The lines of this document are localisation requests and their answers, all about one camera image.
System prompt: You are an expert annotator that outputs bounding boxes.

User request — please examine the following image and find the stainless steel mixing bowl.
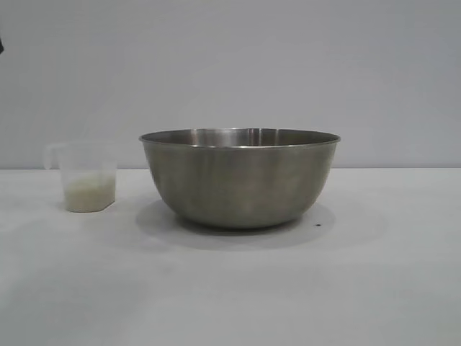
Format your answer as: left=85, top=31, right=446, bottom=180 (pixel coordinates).
left=138, top=127, right=342, bottom=230

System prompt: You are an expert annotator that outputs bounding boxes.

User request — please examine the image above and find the clear plastic measuring cup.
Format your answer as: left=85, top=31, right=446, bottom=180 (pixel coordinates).
left=43, top=142, right=118, bottom=213

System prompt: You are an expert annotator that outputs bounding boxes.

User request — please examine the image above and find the white uncooked rice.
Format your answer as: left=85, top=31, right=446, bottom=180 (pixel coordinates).
left=64, top=172, right=117, bottom=213

